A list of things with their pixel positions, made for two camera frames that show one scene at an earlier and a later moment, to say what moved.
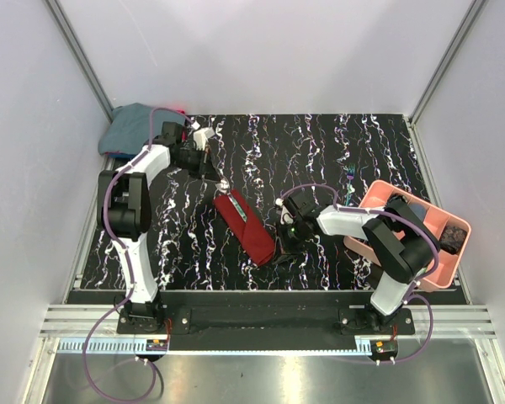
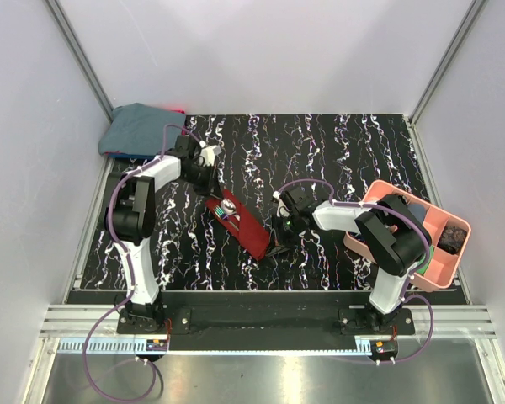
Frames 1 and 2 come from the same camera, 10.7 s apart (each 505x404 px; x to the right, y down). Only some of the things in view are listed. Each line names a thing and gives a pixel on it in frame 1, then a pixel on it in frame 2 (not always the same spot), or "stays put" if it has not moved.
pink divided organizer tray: x=449 y=232 stays put
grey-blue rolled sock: x=419 y=209 stays put
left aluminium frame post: x=75 y=45 stays put
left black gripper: x=197 y=172 -> x=212 y=186
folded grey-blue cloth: x=129 y=129 stays put
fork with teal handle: x=350 y=175 -> x=220 y=213
